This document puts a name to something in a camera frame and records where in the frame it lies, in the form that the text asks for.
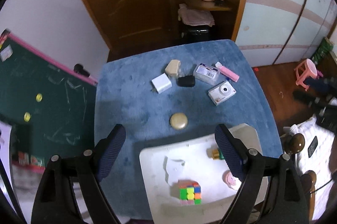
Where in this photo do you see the green chalkboard pink frame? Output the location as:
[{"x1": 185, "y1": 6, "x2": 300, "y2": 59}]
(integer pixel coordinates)
[{"x1": 1, "y1": 29, "x2": 97, "y2": 173}]

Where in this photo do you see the white square charger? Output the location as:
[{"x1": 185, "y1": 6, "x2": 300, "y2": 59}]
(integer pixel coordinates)
[{"x1": 151, "y1": 73, "x2": 172, "y2": 94}]

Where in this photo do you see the white plastic tray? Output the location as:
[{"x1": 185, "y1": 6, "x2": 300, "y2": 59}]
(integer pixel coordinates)
[{"x1": 139, "y1": 123, "x2": 269, "y2": 224}]

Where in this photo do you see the multicolour puzzle cube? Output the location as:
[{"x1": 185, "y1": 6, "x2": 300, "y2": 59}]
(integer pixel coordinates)
[{"x1": 178, "y1": 180, "x2": 202, "y2": 205}]

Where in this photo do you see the blue fuzzy table mat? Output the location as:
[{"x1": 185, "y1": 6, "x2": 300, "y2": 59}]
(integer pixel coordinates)
[{"x1": 94, "y1": 40, "x2": 282, "y2": 220}]

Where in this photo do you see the green bottle with gold cap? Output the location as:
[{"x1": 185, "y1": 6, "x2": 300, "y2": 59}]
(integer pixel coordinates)
[{"x1": 207, "y1": 148, "x2": 225, "y2": 160}]

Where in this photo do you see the pink plastic stool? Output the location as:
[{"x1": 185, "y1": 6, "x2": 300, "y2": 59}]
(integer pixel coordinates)
[{"x1": 294, "y1": 59, "x2": 323, "y2": 91}]

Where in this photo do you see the round tan compact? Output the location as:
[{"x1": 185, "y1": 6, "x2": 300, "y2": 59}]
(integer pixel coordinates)
[{"x1": 170, "y1": 113, "x2": 188, "y2": 130}]

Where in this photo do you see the beige plug adapter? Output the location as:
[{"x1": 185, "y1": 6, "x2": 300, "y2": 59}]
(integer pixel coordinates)
[{"x1": 165, "y1": 59, "x2": 181, "y2": 78}]

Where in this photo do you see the pink rectangular eraser case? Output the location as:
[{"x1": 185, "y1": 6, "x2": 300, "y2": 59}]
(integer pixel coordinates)
[{"x1": 215, "y1": 62, "x2": 239, "y2": 82}]

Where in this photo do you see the white toy camera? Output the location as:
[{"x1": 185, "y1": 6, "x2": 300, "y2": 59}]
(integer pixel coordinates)
[{"x1": 208, "y1": 81, "x2": 236, "y2": 106}]

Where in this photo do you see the folded pink cloth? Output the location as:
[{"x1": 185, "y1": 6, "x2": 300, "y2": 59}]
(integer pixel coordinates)
[{"x1": 178, "y1": 4, "x2": 215, "y2": 27}]

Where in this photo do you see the clear labelled plastic box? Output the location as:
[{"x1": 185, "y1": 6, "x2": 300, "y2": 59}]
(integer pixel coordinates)
[{"x1": 193, "y1": 63, "x2": 220, "y2": 85}]

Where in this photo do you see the black plug charger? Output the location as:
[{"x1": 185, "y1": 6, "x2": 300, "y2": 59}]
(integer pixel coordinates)
[{"x1": 177, "y1": 75, "x2": 195, "y2": 88}]

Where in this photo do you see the pink correction tape dispenser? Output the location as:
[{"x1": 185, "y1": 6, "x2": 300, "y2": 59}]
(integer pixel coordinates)
[{"x1": 223, "y1": 170, "x2": 242, "y2": 191}]

